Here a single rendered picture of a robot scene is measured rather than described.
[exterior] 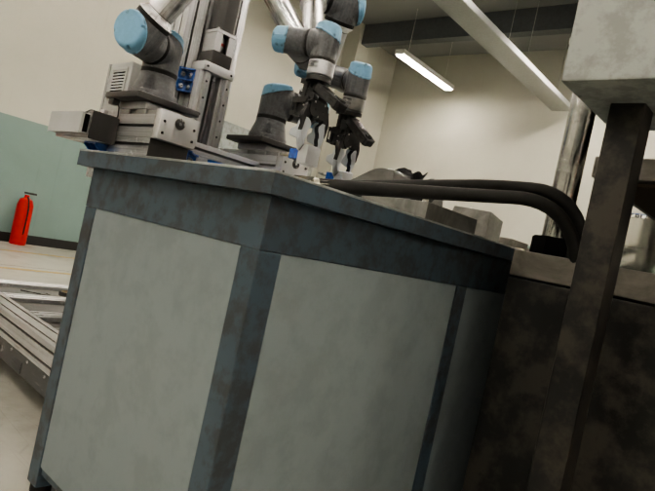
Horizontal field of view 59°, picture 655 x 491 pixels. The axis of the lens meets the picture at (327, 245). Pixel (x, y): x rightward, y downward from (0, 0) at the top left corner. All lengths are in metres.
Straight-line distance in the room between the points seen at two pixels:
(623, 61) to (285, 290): 0.67
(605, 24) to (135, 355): 1.03
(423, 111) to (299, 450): 9.63
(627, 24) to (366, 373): 0.79
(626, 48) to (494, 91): 8.93
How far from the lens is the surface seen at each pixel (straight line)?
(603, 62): 1.12
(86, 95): 7.25
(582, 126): 1.49
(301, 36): 1.70
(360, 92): 1.89
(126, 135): 1.99
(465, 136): 9.99
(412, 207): 1.49
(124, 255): 1.27
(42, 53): 7.09
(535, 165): 9.37
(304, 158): 1.60
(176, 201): 1.14
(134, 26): 1.90
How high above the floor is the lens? 0.71
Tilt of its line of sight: level
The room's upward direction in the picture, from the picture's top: 12 degrees clockwise
